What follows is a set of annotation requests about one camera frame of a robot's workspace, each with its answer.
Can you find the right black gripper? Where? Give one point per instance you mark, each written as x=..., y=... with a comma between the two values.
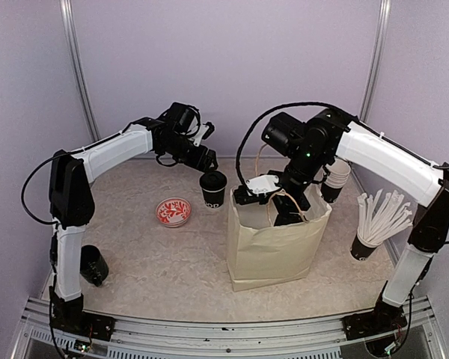
x=284, y=203

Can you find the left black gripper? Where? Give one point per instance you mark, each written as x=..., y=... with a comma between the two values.
x=197, y=161

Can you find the black lid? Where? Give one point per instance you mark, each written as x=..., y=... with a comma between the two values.
x=213, y=181

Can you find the beige paper bag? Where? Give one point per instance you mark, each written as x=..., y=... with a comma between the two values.
x=260, y=254

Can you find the stack of paper cups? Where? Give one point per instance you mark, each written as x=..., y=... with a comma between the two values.
x=334, y=179

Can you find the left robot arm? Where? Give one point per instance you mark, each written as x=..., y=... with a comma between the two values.
x=178, y=132

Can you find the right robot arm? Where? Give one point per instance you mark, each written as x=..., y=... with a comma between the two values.
x=334, y=133

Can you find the red white patterned bowl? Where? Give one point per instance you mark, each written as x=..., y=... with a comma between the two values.
x=173, y=212

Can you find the cup holding straws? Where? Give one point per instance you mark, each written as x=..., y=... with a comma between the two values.
x=361, y=250

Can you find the bundle of white straws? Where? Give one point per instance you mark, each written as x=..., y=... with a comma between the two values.
x=381, y=217

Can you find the dark green black can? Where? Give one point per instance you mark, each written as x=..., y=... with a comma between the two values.
x=93, y=266

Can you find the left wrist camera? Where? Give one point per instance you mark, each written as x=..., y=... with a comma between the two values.
x=201, y=132

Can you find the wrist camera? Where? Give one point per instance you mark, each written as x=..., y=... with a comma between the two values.
x=201, y=132
x=257, y=190

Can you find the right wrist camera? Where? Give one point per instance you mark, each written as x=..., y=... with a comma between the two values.
x=257, y=190

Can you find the aluminium front rail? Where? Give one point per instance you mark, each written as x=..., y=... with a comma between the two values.
x=133, y=337

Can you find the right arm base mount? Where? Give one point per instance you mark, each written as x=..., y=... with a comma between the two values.
x=381, y=319

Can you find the right corner metal post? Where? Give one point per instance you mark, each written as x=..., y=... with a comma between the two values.
x=376, y=58

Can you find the corner metal post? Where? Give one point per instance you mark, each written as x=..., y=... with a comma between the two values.
x=376, y=58
x=73, y=48

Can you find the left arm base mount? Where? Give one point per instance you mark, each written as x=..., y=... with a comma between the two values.
x=70, y=317

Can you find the left corner metal post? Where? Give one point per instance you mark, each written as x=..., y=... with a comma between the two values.
x=73, y=48

